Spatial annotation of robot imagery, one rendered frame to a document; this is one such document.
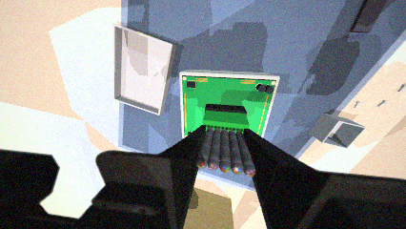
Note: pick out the green circuit board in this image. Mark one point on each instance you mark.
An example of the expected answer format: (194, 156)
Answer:
(225, 91)

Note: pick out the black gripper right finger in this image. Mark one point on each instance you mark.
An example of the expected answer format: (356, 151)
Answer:
(292, 193)

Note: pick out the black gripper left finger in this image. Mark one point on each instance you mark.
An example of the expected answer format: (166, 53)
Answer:
(173, 170)

